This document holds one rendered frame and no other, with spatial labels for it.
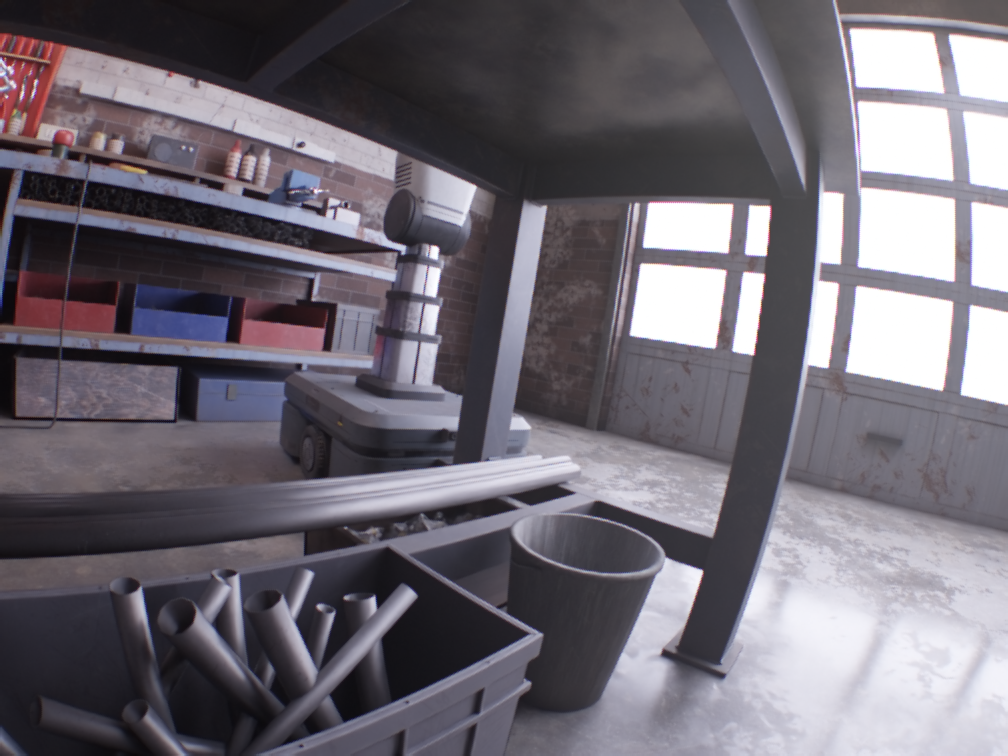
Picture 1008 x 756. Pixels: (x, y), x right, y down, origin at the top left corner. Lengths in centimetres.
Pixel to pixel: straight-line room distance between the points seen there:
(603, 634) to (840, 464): 231
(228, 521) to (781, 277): 78
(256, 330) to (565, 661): 160
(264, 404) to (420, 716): 177
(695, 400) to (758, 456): 217
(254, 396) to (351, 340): 48
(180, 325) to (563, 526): 147
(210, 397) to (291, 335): 40
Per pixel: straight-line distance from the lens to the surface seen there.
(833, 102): 71
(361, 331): 215
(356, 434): 109
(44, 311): 179
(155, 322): 182
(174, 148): 250
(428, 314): 139
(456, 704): 38
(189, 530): 53
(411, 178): 140
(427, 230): 138
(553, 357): 328
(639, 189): 92
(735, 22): 46
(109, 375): 183
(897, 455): 282
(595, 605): 59
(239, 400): 198
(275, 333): 196
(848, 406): 279
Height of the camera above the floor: 46
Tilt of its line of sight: 4 degrees down
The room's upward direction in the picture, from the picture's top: 9 degrees clockwise
